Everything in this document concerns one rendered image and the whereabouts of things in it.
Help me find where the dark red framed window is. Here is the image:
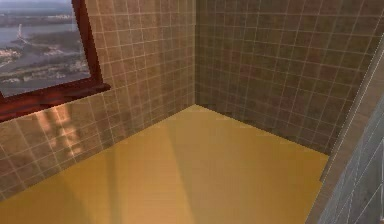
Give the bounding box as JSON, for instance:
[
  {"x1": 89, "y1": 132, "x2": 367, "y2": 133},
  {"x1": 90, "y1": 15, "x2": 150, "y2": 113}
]
[{"x1": 0, "y1": 0, "x2": 112, "y2": 122}]

